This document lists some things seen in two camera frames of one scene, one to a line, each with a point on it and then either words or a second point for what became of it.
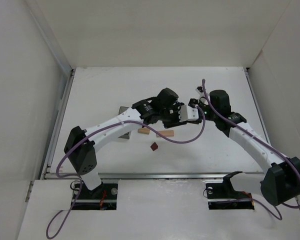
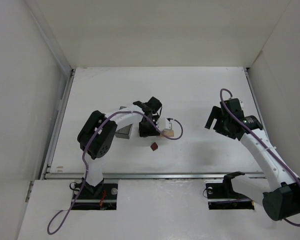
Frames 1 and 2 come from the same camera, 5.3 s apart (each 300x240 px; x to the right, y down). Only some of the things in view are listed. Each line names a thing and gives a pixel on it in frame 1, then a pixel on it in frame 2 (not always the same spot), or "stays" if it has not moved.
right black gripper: (194, 103) → (219, 122)
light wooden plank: (168, 133) stays
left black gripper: (175, 122) → (145, 129)
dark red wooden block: (154, 146) stays
